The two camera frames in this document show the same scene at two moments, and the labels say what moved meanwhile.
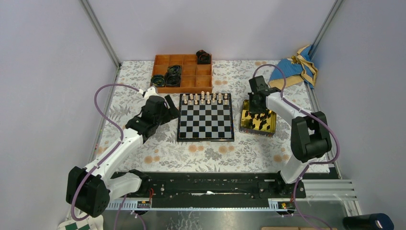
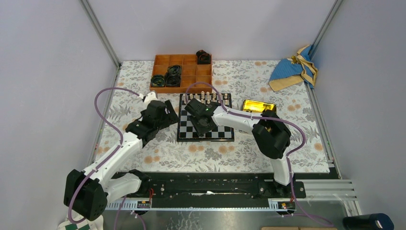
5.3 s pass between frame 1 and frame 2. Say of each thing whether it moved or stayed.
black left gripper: stayed
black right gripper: moved
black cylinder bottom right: stayed
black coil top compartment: stayed
